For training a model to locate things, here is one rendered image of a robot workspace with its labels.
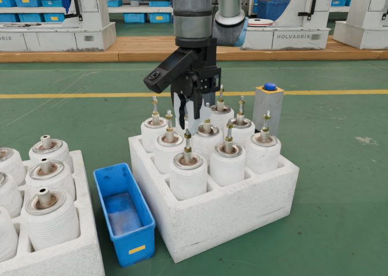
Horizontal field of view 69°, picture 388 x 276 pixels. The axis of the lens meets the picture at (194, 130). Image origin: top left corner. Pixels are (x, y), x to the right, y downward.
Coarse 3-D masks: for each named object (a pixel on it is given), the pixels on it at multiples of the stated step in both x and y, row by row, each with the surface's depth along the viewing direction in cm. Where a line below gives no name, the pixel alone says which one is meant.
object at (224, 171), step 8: (216, 144) 77; (216, 160) 72; (224, 160) 71; (232, 160) 70; (240, 160) 71; (216, 168) 73; (224, 168) 71; (232, 168) 71; (240, 168) 72; (216, 176) 74; (224, 176) 73; (232, 176) 72; (240, 176) 74; (224, 184) 74
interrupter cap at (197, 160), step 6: (174, 156) 71; (180, 156) 71; (192, 156) 71; (198, 156) 71; (174, 162) 68; (180, 162) 69; (192, 162) 69; (198, 162) 68; (180, 168) 66; (186, 168) 66; (192, 168) 66
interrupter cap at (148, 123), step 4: (148, 120) 89; (160, 120) 90; (164, 120) 89; (144, 124) 87; (148, 124) 87; (152, 124) 87; (160, 124) 87; (164, 124) 87; (152, 128) 85; (156, 128) 85
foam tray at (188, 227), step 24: (144, 168) 81; (288, 168) 79; (144, 192) 89; (168, 192) 70; (216, 192) 70; (240, 192) 72; (264, 192) 76; (288, 192) 82; (168, 216) 68; (192, 216) 67; (216, 216) 71; (240, 216) 76; (264, 216) 81; (168, 240) 73; (192, 240) 71; (216, 240) 76
